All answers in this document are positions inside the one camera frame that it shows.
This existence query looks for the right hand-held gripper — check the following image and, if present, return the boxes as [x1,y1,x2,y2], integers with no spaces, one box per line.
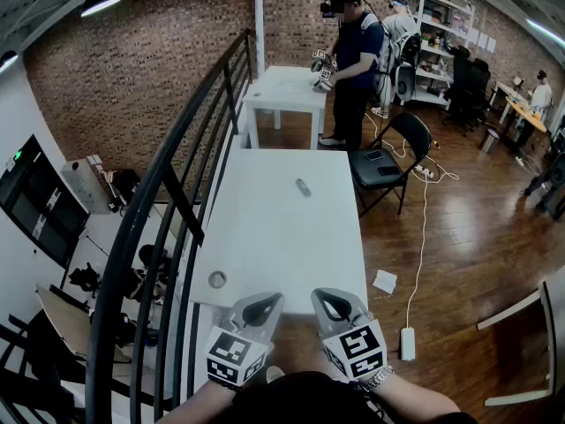
[310,287,389,382]

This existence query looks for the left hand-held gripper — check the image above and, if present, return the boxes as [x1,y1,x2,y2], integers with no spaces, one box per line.
[205,291,285,389]

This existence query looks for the person's right forearm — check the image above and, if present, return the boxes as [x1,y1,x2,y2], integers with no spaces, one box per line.
[352,368,464,424]

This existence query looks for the person's left forearm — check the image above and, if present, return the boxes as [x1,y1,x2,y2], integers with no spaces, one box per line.
[154,378,246,424]

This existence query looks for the white sheet of paper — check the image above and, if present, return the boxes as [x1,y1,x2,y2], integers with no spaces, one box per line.
[372,269,399,295]

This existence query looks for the white power adapter box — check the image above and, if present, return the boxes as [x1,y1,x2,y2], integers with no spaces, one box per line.
[400,326,417,362]

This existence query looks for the silver metal wristwatch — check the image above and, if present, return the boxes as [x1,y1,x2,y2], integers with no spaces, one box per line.
[351,365,396,393]

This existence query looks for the person's black shirt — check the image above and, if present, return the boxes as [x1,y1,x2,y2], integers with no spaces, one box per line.
[222,370,480,424]

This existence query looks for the black metal railing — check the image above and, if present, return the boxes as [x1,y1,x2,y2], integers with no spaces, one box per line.
[86,27,258,424]

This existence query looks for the black folding chair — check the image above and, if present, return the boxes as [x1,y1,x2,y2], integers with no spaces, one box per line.
[348,111,433,218]

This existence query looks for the wooden board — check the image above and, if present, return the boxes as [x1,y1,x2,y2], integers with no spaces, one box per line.
[34,284,94,358]

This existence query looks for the white metal cabinet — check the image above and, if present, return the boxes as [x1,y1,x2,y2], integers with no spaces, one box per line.
[60,158,112,216]

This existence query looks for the white table with legs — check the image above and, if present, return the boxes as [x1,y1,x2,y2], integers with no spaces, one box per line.
[241,64,330,150]

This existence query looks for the metal waste bin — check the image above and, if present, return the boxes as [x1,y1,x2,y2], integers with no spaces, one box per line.
[480,127,502,154]

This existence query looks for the white round fan appliance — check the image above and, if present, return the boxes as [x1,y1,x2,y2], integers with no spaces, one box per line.
[391,65,418,106]

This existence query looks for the black framed window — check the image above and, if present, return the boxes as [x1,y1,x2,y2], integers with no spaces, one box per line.
[0,133,92,269]

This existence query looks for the black equipment stand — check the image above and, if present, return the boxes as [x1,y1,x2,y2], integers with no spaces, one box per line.
[524,125,565,223]

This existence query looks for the black office chair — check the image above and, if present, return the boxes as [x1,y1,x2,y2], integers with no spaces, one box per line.
[442,45,473,127]
[463,57,493,137]

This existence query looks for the round wooden desk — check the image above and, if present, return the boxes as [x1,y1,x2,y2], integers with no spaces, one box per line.
[504,96,549,152]

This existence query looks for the white shelving unit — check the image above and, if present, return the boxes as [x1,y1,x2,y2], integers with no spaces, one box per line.
[400,0,477,108]

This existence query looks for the white pillar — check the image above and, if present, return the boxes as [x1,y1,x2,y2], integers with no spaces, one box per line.
[252,0,267,73]

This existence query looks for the ceiling light strip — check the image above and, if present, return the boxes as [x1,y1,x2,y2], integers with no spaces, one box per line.
[525,17,565,46]

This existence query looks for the white floor cable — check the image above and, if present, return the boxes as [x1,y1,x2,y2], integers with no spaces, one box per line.
[362,112,461,330]

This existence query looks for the white table frame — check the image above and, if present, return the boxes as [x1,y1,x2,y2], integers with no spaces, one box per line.
[475,276,565,408]

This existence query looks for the white papers on wall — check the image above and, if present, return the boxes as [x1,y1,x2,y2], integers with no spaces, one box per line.
[466,26,496,54]

